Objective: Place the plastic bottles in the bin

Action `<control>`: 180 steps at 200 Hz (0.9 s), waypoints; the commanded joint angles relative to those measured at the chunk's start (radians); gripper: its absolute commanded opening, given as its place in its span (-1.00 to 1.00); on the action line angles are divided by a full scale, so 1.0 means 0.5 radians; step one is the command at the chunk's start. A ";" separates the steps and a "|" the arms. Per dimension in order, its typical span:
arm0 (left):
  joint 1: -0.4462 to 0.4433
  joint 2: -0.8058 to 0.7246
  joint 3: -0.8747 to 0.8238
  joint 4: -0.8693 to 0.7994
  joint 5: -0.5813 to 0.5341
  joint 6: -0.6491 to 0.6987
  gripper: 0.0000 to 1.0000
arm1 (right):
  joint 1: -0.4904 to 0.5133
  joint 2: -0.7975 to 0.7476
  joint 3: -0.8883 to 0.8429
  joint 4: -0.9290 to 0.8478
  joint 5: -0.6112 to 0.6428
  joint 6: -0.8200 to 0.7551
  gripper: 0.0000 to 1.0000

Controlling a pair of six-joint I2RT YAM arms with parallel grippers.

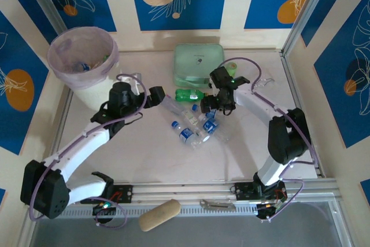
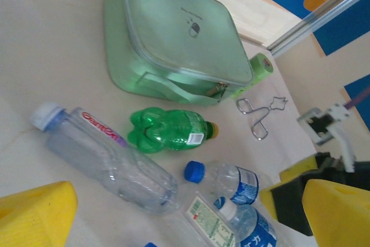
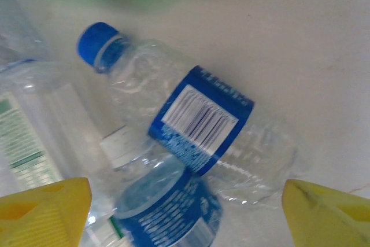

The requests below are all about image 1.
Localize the blue-label bottle with blue cap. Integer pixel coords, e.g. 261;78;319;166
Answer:
171;120;202;149
191;104;220;119

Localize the clear bottle with purple label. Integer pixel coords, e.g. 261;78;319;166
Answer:
161;95;187;116

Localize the small white-green label bottle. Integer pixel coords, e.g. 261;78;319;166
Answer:
184;109;200;126

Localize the green bottle with printed label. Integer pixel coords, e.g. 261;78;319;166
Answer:
175;87;210;104

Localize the white trash bin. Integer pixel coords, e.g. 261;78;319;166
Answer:
47;26;120;90

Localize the clear plastic wrapper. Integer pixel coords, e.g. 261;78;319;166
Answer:
253;78;275;89

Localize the green plastic container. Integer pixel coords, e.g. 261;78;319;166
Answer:
172;43;226;88

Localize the black controller board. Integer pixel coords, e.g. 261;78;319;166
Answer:
92;202;117;216
256;202;279;220

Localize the tan foam cylinder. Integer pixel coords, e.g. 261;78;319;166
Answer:
138;199;182;233

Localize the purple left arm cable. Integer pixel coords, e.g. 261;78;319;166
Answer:
28;73;128;228

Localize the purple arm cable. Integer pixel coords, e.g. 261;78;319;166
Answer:
28;73;128;228
218;57;320;224

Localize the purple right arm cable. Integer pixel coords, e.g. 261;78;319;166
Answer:
218;57;320;224

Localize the aluminium table side rail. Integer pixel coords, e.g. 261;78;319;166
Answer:
279;50;326;178

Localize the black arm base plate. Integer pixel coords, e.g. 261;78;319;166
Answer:
109;185;134;205
235;182;287;201

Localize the aluminium extrusion rail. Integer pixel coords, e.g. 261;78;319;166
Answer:
66;179;339;208

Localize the flat metal bracket tool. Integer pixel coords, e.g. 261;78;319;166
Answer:
199;199;236;211

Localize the grey slotted cable duct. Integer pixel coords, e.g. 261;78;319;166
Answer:
62;204;261;219

